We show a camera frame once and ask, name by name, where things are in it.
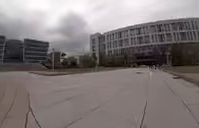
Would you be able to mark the row of dark trees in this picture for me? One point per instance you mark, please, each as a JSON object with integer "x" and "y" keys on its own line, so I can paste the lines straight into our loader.
{"x": 187, "y": 55}

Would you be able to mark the large white curved building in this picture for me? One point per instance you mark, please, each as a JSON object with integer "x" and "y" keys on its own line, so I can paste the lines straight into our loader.
{"x": 147, "y": 36}

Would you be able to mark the grey concrete paved road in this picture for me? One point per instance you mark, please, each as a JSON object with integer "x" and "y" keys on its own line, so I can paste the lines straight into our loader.
{"x": 97, "y": 96}

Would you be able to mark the grass strip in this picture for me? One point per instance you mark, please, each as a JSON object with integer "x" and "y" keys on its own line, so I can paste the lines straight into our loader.
{"x": 193, "y": 75}
{"x": 70, "y": 71}

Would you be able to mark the pole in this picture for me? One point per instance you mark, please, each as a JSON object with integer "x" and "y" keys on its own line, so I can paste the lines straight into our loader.
{"x": 52, "y": 60}

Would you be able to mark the dark glass building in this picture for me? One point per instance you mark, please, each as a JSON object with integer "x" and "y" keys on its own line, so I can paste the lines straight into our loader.
{"x": 13, "y": 50}

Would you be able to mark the group of trees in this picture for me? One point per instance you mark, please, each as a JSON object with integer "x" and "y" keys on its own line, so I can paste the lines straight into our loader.
{"x": 83, "y": 61}

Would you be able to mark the row of thin trees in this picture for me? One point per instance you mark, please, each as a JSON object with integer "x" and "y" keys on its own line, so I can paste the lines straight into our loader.
{"x": 117, "y": 59}

